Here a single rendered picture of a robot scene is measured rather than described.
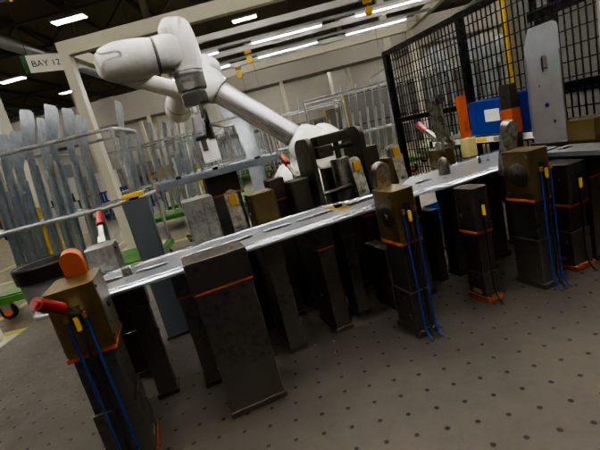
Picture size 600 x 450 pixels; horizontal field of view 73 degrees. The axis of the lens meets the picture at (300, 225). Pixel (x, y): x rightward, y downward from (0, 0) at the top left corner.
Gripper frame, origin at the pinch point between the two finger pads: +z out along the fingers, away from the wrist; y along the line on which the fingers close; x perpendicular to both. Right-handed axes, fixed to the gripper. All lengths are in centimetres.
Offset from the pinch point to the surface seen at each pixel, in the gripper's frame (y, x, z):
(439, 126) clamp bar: -1, 73, 8
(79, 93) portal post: -570, -269, -149
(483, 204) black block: 39, 64, 25
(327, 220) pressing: 37, 28, 20
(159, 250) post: 11.2, -21.2, 22.3
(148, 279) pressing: 48, -12, 20
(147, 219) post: 11.3, -21.5, 12.4
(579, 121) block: 20, 103, 15
